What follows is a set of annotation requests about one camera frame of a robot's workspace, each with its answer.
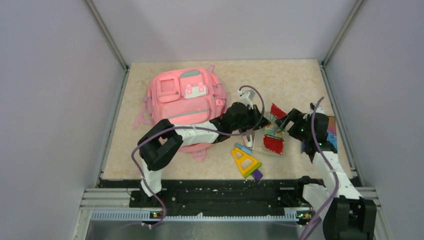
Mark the colourful thin book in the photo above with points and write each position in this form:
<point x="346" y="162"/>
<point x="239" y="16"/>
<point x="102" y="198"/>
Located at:
<point x="331" y="136"/>

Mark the pink student backpack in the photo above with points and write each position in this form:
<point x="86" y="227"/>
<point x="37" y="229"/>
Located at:
<point x="184" y="96"/>

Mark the small blue stapler piece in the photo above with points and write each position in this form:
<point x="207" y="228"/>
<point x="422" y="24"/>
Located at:
<point x="245" y="149"/>

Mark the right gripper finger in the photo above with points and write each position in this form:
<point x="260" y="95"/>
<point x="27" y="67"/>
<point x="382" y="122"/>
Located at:
<point x="293" y="115"/>
<point x="281" y="124"/>

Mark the yellow green purple block toy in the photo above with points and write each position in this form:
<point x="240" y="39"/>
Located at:
<point x="247" y="165"/>

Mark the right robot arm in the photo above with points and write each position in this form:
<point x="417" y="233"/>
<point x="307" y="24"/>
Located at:
<point x="343" y="211"/>

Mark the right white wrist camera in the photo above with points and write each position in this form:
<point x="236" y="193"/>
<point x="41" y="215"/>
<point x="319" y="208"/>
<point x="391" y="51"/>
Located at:
<point x="314" y="108"/>

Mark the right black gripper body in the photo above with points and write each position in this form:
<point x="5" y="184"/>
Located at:
<point x="299" y="130"/>

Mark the red keyboard booklet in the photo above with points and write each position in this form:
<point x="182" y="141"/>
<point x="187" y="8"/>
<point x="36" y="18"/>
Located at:
<point x="273" y="137"/>

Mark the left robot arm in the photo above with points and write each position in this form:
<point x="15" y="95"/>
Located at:
<point x="160" y="144"/>

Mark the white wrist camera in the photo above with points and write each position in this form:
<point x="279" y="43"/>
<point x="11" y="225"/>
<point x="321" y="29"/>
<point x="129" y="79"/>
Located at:
<point x="246" y="97"/>
<point x="314" y="108"/>

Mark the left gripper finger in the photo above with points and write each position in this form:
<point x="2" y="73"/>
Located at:
<point x="260" y="120"/>
<point x="251" y="132"/>

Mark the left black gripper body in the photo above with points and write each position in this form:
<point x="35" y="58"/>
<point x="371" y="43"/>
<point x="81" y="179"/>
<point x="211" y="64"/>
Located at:
<point x="249" y="120"/>

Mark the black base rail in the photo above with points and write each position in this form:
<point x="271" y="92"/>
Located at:
<point x="220" y="198"/>

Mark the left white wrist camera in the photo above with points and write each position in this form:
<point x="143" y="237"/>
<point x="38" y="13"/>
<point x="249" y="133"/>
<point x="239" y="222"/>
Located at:
<point x="246" y="97"/>

